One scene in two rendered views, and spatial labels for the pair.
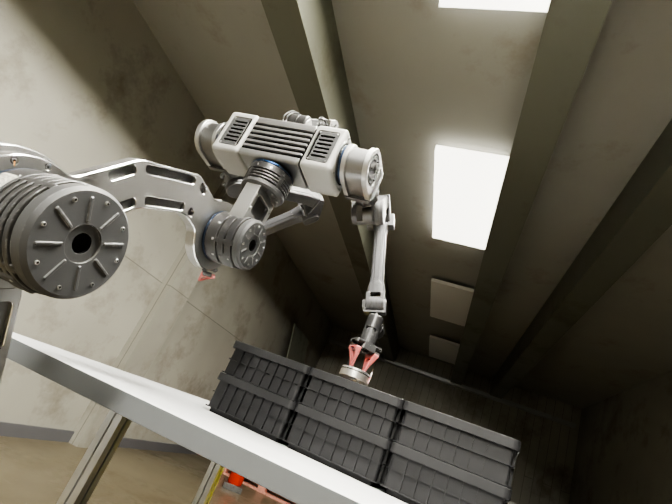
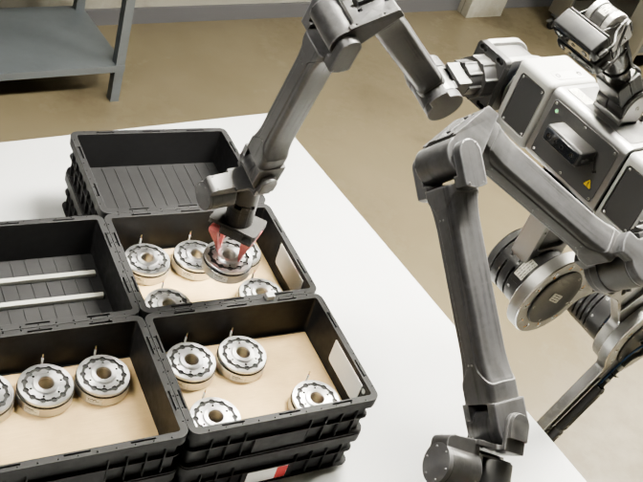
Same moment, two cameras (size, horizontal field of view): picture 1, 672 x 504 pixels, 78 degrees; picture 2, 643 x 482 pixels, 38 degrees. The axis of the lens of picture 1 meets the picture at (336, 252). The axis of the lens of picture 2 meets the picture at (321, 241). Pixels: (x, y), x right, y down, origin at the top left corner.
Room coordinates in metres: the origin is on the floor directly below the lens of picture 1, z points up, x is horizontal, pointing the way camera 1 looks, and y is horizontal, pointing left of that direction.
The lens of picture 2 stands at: (2.72, 0.52, 2.27)
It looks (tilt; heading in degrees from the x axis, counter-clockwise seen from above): 38 degrees down; 204
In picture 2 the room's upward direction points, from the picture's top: 20 degrees clockwise
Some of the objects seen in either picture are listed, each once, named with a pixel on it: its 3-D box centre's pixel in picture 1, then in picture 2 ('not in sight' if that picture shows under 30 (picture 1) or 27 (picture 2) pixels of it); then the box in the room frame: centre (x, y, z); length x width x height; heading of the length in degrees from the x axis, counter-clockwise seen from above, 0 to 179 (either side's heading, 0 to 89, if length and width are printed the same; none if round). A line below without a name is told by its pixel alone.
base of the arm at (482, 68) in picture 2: (365, 190); (473, 76); (1.10, -0.01, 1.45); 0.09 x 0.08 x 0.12; 69
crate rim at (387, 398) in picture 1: (369, 400); (210, 256); (1.41, -0.29, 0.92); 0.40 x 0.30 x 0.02; 152
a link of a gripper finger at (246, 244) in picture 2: (358, 356); (238, 240); (1.44, -0.21, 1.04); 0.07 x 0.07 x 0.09; 15
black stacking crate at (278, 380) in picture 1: (286, 385); (254, 377); (1.55, -0.03, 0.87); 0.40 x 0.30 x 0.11; 152
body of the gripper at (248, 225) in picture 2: (368, 338); (240, 212); (1.45, -0.23, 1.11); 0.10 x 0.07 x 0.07; 105
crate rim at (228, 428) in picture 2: (292, 371); (260, 360); (1.55, -0.03, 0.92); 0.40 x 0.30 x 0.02; 152
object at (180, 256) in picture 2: not in sight; (196, 255); (1.37, -0.35, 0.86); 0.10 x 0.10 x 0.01
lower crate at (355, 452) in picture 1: (352, 450); not in sight; (1.41, -0.29, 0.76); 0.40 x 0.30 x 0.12; 152
